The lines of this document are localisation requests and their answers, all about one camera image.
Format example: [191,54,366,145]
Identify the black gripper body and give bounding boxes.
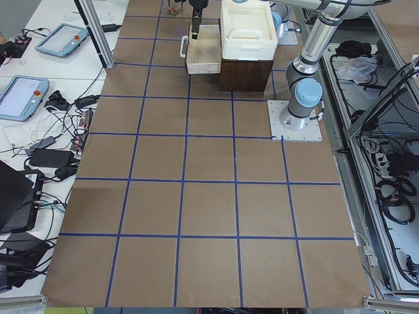
[189,0,208,26]

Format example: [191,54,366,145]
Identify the grey orange scissors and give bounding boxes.
[166,7,179,15]

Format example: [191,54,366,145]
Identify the light wooden drawer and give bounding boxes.
[184,24,221,75]

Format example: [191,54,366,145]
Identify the white drawer handle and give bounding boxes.
[179,35,189,58]

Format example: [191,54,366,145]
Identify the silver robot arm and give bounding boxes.
[219,1,376,131]

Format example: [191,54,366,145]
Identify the white plastic tray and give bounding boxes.
[220,1,278,61]

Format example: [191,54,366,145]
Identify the dark brown wooden cabinet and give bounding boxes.
[219,59,274,92]

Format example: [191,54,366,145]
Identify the blue teach pendant upper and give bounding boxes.
[35,23,89,58]

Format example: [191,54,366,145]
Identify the blue teach pendant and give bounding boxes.
[35,23,89,58]
[1,75,50,122]

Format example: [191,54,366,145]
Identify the crumpled white cloth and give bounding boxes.
[337,57,378,83]

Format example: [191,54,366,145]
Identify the blue teach pendant lower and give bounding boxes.
[1,75,50,122]

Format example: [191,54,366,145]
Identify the black power adapter brick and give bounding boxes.
[29,148,75,168]

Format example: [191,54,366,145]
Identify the black laptop computer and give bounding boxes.
[1,162,44,234]

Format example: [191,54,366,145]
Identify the aluminium frame post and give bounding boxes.
[74,0,115,71]

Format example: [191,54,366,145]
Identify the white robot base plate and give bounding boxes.
[267,100,323,143]

